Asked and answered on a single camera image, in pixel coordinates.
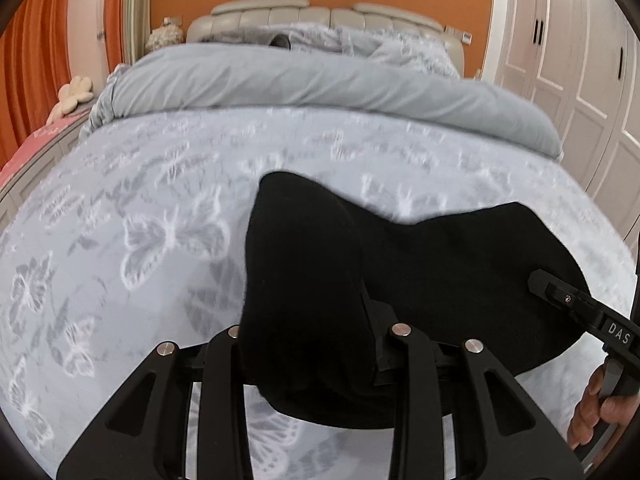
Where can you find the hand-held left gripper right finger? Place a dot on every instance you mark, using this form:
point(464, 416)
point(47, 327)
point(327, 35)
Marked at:
point(410, 360)

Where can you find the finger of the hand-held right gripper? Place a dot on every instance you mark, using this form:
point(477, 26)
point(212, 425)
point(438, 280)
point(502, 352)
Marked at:
point(565, 302)

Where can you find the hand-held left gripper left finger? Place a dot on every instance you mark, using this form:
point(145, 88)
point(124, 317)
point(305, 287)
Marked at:
point(225, 360)

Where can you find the black pants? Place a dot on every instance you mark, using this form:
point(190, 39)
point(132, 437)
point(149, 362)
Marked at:
point(450, 270)

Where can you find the person's right hand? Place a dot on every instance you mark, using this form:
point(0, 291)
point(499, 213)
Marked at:
point(587, 410)

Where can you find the grey butterfly print blanket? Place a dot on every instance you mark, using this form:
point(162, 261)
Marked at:
point(150, 185)

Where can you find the white wardrobe doors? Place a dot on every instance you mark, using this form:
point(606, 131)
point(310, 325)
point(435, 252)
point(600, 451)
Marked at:
point(565, 60)

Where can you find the white drawer cabinet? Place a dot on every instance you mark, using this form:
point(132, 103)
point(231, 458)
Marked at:
point(12, 200)

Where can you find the pink seat cushion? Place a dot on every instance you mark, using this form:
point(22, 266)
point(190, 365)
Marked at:
point(35, 145)

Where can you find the plain grey duvet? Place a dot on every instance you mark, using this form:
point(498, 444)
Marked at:
point(300, 75)

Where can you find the cream flower shaped pillow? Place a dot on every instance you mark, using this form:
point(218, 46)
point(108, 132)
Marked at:
point(72, 92)

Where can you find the dark grey throw blanket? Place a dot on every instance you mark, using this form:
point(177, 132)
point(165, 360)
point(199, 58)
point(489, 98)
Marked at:
point(240, 37)

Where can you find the beige padded headboard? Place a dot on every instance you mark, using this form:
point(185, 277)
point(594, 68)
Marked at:
point(280, 12)

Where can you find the orange curtain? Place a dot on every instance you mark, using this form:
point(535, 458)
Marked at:
point(114, 10)
point(30, 60)

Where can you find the white wall switch panel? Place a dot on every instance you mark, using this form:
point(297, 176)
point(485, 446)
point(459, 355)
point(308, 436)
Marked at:
point(465, 37)

